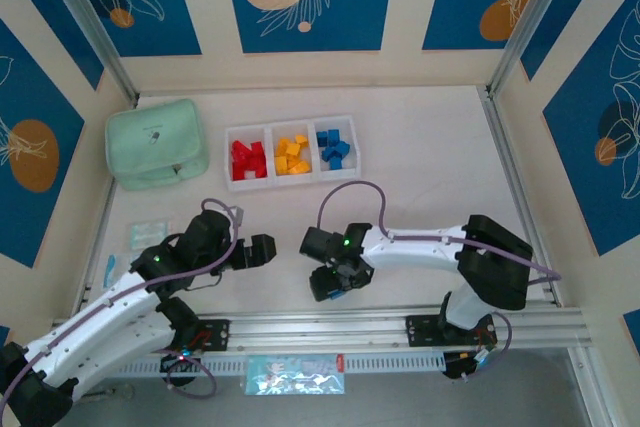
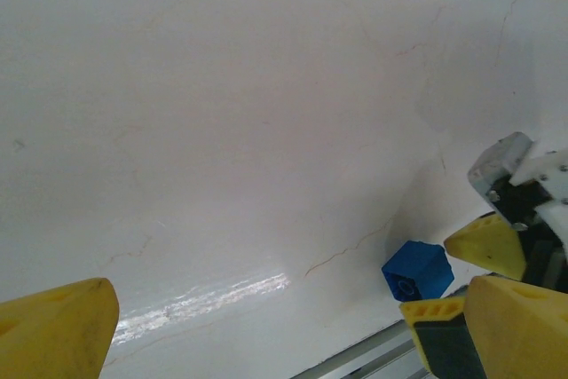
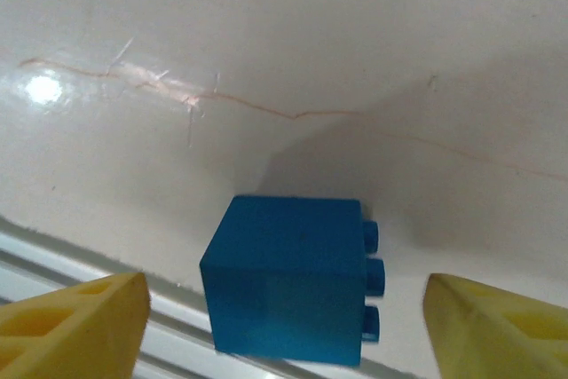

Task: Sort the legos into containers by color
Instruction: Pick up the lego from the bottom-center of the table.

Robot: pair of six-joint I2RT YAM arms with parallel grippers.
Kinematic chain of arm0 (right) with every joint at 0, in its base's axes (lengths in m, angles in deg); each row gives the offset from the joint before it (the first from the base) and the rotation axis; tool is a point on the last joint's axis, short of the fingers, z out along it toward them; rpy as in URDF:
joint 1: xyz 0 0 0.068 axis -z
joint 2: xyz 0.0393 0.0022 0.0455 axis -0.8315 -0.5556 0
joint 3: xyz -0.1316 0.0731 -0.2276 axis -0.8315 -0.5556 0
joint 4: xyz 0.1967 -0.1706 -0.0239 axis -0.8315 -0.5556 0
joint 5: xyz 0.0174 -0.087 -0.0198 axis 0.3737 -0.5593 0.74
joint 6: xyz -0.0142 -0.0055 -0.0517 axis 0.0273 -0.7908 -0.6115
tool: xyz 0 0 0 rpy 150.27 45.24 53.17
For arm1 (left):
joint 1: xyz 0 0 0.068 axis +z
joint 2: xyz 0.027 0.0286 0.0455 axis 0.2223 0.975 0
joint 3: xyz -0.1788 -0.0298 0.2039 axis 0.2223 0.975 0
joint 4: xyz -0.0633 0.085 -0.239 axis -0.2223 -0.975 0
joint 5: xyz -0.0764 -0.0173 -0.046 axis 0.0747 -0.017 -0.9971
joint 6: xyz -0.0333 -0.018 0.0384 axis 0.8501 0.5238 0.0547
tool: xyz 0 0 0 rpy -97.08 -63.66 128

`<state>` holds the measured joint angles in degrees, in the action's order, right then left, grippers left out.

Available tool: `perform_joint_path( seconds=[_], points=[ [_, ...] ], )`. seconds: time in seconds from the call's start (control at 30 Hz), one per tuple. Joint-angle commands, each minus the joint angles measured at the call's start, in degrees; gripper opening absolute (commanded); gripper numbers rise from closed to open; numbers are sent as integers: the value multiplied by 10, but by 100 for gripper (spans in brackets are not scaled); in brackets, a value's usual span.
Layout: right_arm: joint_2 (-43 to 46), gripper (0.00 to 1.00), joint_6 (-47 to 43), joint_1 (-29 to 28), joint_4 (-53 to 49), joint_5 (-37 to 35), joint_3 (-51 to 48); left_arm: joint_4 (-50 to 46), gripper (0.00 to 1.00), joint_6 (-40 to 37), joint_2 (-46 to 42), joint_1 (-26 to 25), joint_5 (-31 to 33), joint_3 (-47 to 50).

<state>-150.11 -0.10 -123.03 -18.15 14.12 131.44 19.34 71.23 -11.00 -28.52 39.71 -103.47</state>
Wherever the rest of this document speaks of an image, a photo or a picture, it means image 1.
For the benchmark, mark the blue lego brick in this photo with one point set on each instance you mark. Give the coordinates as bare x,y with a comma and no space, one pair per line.
330,153
334,135
334,293
322,138
336,163
343,148

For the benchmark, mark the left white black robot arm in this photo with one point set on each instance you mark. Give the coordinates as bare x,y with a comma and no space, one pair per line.
100,327

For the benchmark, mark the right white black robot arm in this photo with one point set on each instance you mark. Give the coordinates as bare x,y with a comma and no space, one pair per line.
415,247

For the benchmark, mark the clear flat wipe packet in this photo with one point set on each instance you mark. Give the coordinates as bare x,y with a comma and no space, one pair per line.
150,234

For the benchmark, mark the white three-compartment plastic tray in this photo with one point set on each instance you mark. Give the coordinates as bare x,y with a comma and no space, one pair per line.
295,182

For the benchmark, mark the mint green fabric zipper bag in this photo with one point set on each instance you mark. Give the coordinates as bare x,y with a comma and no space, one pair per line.
150,142

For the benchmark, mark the printed plastic packet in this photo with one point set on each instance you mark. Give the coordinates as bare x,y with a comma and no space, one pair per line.
295,374

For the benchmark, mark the aluminium mounting rail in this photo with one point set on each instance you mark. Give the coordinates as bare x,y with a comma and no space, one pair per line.
320,329

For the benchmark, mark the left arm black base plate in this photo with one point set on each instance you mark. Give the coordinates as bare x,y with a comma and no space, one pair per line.
217,334

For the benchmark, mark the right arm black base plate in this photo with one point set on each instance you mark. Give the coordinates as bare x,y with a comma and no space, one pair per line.
422,332

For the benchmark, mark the aluminium side rail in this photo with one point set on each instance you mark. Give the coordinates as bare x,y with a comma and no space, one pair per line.
509,157
95,247

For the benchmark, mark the aluminium frame post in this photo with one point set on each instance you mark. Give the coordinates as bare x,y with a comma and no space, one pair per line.
531,22
91,22

